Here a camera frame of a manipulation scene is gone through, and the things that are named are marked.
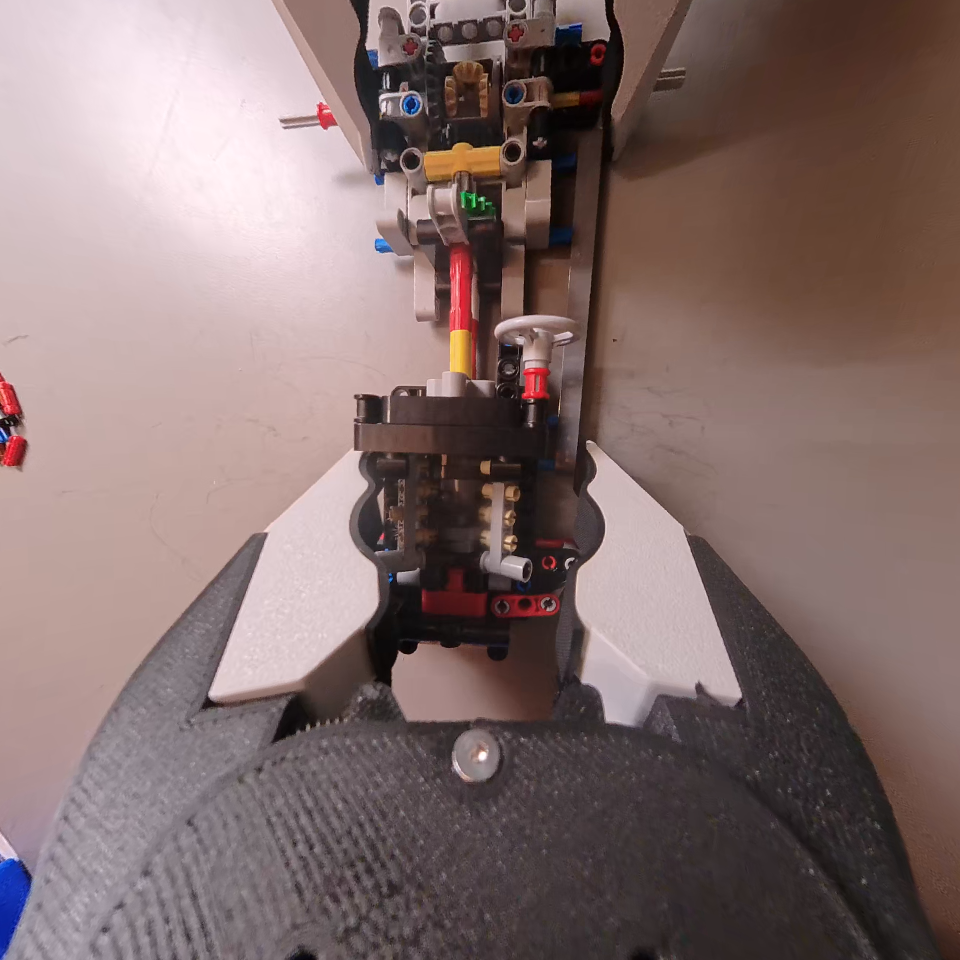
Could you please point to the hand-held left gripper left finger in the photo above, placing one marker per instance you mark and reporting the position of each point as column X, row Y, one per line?
column 300, row 600

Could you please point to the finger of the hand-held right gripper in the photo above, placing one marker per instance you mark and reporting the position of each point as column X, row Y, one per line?
column 649, row 52
column 326, row 52

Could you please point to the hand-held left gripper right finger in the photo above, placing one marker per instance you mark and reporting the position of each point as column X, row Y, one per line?
column 652, row 600

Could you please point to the multicoloured lego vehicle model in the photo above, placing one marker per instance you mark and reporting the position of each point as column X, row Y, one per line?
column 450, row 420

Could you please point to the pile of colourful lego pieces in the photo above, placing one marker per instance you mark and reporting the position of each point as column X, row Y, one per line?
column 10, row 420

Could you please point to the blue plastic bin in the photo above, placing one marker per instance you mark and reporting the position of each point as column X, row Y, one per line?
column 11, row 900

